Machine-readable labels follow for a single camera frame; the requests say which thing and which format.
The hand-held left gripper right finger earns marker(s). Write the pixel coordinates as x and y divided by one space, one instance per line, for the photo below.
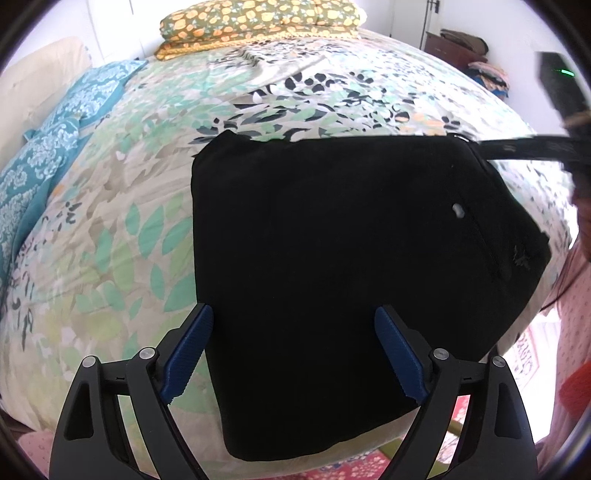
399 355

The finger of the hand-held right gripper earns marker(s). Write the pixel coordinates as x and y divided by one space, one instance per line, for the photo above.
526 150

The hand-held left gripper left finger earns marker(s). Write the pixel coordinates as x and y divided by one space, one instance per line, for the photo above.
187 355

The black pants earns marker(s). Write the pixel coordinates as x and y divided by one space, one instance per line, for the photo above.
332 230

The pile of colourful clothes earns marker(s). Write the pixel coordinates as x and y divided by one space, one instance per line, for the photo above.
491 76

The brown folded cloth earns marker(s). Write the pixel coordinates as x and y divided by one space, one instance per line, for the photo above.
464 40

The wooden cabinet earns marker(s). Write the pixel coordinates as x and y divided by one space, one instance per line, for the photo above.
450 55

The red patterned rug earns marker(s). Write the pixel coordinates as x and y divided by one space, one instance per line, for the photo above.
351 468

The white printed bag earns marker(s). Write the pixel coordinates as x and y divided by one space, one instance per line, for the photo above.
531 357

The floral leaf print bedspread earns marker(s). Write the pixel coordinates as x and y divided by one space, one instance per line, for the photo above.
152 184

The person's pink dotted garment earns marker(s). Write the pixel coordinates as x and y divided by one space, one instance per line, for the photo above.
575 332

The orange red cloth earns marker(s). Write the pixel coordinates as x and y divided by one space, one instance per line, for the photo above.
576 392

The teal patterned pillow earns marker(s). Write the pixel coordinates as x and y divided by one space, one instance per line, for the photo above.
87 97
23 194

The yellow floral folded blanket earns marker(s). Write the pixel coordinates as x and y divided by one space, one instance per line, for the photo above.
258 21

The cream pillow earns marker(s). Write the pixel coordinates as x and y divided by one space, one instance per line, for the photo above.
41 78

